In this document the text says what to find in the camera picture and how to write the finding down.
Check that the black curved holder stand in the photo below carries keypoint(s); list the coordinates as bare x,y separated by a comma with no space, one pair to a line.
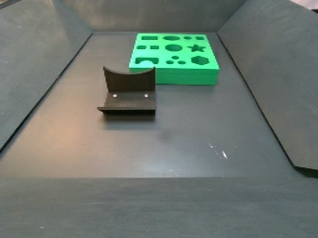
130,91

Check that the green shape sorter block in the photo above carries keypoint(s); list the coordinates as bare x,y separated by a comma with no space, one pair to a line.
181,56

